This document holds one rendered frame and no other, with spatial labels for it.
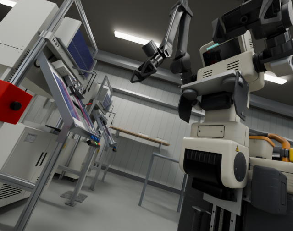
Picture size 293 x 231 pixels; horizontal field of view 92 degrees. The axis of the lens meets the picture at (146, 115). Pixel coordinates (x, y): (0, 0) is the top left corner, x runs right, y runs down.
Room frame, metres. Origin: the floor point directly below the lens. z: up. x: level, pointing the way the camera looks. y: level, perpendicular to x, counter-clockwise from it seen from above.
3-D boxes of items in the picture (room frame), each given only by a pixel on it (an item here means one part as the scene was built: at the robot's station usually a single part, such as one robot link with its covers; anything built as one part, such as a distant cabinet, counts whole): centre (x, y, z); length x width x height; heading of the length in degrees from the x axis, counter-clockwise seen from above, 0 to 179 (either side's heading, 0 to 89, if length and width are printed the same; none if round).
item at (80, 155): (2.84, 0.88, 0.65); 1.01 x 0.73 x 1.29; 89
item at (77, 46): (1.43, 0.96, 1.52); 0.51 x 0.13 x 0.27; 179
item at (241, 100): (0.56, -0.25, 0.99); 0.28 x 0.16 x 0.22; 32
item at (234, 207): (0.58, -0.39, 0.68); 0.28 x 0.27 x 0.25; 32
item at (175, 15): (0.65, 0.01, 1.40); 0.11 x 0.06 x 0.43; 32
